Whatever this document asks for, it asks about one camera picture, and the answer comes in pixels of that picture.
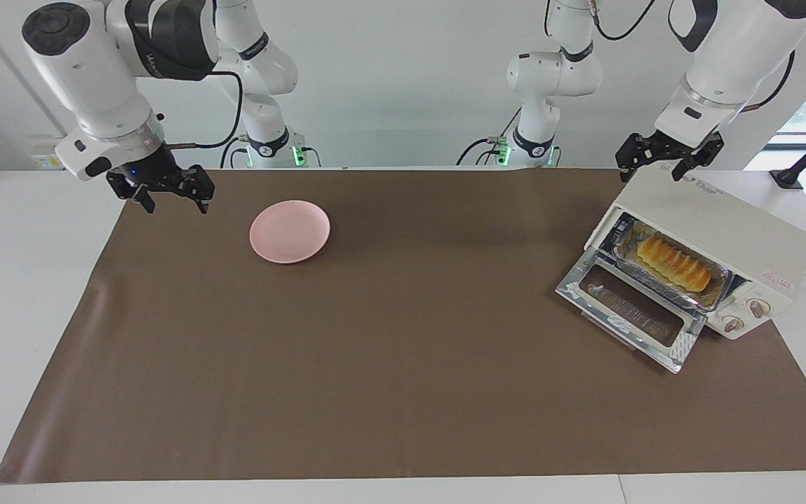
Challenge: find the sliced golden bread loaf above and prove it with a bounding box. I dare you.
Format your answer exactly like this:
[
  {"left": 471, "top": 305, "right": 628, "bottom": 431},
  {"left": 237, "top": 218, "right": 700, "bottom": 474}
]
[{"left": 632, "top": 237, "right": 714, "bottom": 293}]

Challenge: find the aluminium foil tray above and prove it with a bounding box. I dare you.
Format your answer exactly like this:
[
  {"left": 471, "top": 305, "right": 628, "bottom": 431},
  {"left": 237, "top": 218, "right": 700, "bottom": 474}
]
[{"left": 611, "top": 218, "right": 733, "bottom": 312}]

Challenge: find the white toaster oven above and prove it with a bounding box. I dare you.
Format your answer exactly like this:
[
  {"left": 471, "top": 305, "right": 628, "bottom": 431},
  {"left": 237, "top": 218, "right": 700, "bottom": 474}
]
[{"left": 585, "top": 168, "right": 806, "bottom": 341}]

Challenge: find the chrome glass oven door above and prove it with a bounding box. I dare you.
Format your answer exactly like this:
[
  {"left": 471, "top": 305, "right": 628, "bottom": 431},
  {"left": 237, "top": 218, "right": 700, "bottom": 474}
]
[{"left": 555, "top": 251, "right": 708, "bottom": 374}]

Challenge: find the pink round plate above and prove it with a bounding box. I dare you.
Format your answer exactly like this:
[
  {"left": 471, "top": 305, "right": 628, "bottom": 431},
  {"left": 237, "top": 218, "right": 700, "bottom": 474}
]
[{"left": 249, "top": 200, "right": 332, "bottom": 265}]

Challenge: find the brown table mat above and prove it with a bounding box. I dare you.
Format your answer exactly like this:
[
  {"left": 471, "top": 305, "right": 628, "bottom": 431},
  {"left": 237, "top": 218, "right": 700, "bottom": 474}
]
[{"left": 0, "top": 167, "right": 806, "bottom": 484}]

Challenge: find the black right base cable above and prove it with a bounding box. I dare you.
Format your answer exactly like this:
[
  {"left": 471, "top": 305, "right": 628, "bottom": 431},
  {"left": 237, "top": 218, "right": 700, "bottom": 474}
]
[{"left": 220, "top": 136, "right": 250, "bottom": 169}]

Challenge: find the black base cable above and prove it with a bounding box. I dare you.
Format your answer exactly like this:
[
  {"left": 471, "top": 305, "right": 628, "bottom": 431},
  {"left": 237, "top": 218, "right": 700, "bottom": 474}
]
[
  {"left": 220, "top": 136, "right": 250, "bottom": 169},
  {"left": 455, "top": 108, "right": 523, "bottom": 167}
]

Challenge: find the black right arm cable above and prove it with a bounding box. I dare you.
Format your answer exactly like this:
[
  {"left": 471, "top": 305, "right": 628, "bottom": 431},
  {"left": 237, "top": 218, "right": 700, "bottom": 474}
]
[{"left": 165, "top": 70, "right": 244, "bottom": 149}]

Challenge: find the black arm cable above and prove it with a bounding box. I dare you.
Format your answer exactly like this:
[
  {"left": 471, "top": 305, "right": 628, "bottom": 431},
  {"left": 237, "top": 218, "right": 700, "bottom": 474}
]
[
  {"left": 165, "top": 70, "right": 244, "bottom": 149},
  {"left": 545, "top": 0, "right": 796, "bottom": 113}
]

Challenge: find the white wall socket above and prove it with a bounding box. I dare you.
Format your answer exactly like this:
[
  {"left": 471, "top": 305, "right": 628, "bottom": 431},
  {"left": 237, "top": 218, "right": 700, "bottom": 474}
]
[{"left": 31, "top": 136, "right": 68, "bottom": 171}]

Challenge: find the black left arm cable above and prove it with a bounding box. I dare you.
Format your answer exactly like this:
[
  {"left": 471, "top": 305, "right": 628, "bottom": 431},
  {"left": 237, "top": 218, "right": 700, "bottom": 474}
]
[{"left": 545, "top": 0, "right": 796, "bottom": 113}]

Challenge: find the black left base cable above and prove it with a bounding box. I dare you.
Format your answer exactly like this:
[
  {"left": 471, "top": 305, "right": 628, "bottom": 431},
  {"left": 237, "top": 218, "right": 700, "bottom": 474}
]
[{"left": 455, "top": 108, "right": 523, "bottom": 167}]

